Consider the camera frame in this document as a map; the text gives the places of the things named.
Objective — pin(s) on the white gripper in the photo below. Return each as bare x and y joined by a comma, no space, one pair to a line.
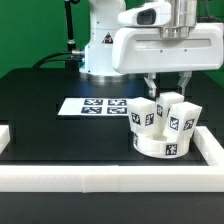
142,50

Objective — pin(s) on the white round stool seat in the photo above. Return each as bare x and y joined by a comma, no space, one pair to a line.
160,147

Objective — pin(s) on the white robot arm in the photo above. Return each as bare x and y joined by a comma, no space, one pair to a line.
173,18

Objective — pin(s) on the black pole stand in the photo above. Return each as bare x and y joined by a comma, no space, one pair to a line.
70,64

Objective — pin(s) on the white sheet with markers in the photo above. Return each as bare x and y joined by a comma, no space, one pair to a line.
94,107

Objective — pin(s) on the white U-shaped fence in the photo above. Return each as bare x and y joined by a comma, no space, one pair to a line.
86,179

